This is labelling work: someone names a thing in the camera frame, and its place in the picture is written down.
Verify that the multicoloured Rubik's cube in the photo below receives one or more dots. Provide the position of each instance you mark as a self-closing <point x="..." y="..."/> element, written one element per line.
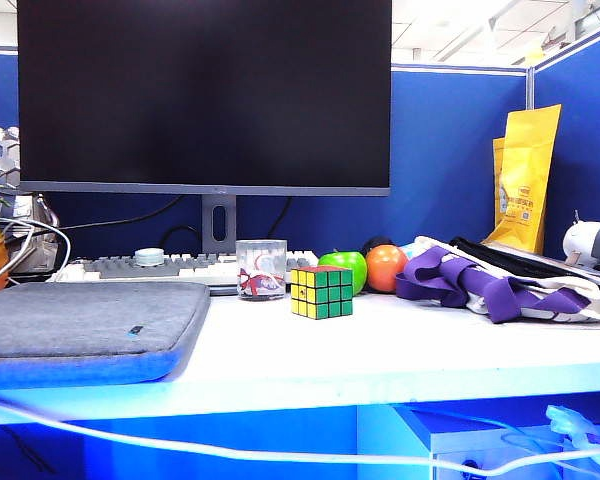
<point x="325" y="295"/>

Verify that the clear plastic jar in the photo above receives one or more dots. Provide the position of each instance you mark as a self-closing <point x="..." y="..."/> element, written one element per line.
<point x="260" y="260"/>

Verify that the green apple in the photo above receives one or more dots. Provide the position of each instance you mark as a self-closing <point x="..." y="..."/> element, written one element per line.
<point x="350" y="262"/>

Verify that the black ball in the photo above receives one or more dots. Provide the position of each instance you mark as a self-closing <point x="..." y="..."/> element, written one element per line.
<point x="375" y="241"/>

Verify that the orange round fruit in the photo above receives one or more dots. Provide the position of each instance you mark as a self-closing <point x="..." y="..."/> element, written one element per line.
<point x="385" y="265"/>

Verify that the grey monitor stand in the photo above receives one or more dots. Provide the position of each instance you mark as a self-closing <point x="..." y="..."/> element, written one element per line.
<point x="207" y="225"/>

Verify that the black computer monitor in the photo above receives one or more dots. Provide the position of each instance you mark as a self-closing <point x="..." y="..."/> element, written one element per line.
<point x="205" y="100"/>

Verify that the grey and white keyboard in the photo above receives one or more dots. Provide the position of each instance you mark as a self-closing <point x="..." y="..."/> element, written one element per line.
<point x="115" y="267"/>

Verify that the black folded cloth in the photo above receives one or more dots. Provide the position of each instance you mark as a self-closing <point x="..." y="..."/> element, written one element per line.
<point x="495" y="256"/>

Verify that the small yellow pouch bag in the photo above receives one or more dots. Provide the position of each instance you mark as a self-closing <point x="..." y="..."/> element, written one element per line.
<point x="498" y="170"/>

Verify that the grey laptop sleeve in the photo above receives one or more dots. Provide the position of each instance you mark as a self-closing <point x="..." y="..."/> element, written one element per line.
<point x="80" y="320"/>

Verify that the large yellow pouch bag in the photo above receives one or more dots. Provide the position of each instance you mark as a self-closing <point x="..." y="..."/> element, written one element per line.
<point x="530" y="175"/>

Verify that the white drawer cabinet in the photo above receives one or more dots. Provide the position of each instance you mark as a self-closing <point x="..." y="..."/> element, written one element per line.
<point x="480" y="442"/>

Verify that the white and grey device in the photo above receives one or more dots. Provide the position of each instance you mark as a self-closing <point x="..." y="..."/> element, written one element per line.
<point x="580" y="240"/>

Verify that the silver robot figure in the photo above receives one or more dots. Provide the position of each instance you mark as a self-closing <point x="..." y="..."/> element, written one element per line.
<point x="2" y="150"/>

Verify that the clear plastic bag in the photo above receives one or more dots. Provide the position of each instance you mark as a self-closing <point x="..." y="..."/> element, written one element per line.
<point x="565" y="417"/>

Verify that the silver partition post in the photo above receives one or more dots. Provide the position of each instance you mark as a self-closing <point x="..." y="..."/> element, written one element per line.
<point x="530" y="90"/>

